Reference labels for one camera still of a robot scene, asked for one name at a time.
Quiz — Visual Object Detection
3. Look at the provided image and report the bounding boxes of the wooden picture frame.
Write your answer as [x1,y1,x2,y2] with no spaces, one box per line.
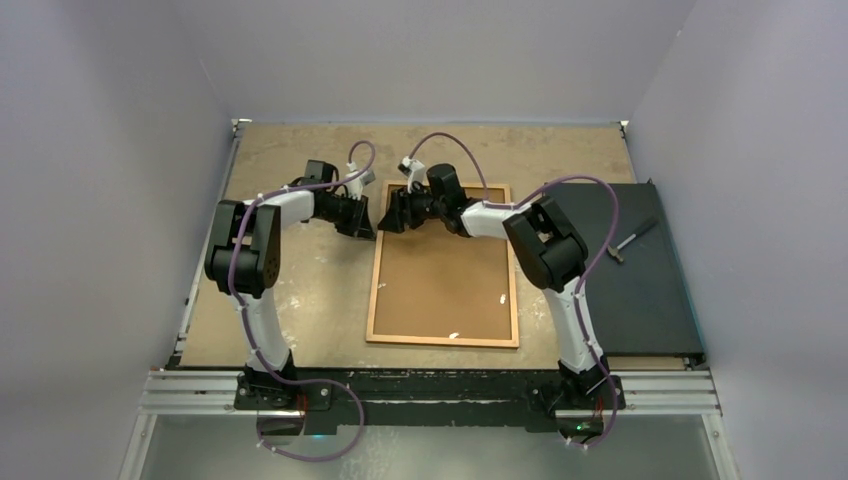
[365,182,521,350]

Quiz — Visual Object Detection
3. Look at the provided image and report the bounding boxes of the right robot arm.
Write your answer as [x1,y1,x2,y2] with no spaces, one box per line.
[378,157,615,407]

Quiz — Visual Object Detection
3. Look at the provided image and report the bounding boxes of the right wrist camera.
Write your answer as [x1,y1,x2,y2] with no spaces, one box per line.
[397,157,427,193]

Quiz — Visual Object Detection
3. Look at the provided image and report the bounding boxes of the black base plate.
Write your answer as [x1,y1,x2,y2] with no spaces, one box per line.
[234,367,627,436]

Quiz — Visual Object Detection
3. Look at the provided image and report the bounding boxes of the purple cable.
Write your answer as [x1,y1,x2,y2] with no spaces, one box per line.
[407,131,625,452]
[226,140,378,464]

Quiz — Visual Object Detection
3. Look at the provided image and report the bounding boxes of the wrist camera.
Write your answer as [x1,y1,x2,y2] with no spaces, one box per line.
[397,157,427,193]
[344,161,376,200]

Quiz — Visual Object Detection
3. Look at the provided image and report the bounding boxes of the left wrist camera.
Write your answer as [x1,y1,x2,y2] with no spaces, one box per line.
[344,161,376,200]

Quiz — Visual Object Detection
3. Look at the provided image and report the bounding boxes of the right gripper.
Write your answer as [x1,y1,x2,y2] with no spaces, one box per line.
[380,182,447,234]

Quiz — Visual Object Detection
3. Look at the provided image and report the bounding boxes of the aluminium rail frame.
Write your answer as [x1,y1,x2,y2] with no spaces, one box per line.
[115,119,740,480]

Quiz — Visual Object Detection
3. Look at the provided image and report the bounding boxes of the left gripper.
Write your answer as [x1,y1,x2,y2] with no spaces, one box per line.
[318,192,376,240]

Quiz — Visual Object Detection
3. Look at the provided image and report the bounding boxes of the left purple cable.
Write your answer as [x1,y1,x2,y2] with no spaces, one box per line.
[226,140,378,464]

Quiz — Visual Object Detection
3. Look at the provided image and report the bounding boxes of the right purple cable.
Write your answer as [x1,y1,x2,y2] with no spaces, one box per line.
[407,131,625,452]

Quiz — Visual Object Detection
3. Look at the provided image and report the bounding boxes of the black mat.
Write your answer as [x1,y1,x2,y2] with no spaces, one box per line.
[585,183,705,358]

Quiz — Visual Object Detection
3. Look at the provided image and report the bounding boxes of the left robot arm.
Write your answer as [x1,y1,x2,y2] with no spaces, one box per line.
[203,160,376,409]

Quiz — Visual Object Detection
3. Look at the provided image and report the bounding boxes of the small hammer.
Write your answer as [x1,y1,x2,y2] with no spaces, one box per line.
[607,216,659,264]

